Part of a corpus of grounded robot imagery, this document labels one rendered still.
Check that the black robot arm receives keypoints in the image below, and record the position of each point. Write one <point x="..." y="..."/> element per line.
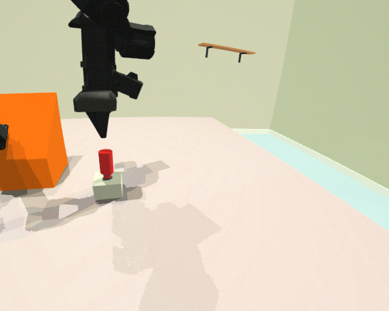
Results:
<point x="106" y="29"/>

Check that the red marker cap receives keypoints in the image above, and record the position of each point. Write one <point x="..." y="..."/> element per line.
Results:
<point x="106" y="161"/>

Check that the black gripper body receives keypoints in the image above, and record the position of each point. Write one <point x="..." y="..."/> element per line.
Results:
<point x="94" y="97"/>

